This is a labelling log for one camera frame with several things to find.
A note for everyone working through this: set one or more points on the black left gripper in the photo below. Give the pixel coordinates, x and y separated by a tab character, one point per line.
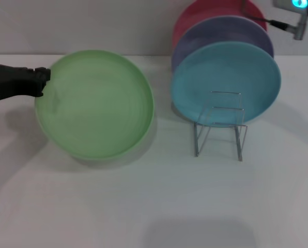
12	81

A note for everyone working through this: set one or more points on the green plastic plate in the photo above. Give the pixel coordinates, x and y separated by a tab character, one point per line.
97	108

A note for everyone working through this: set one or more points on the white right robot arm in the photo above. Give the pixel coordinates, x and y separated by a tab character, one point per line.
283	3

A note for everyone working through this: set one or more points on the red plastic plate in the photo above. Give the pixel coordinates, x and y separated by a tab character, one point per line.
203	11

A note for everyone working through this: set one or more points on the blue plastic plate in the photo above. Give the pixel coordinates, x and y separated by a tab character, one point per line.
221	75

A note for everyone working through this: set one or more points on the purple plastic plate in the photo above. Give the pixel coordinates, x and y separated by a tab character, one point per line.
221	32

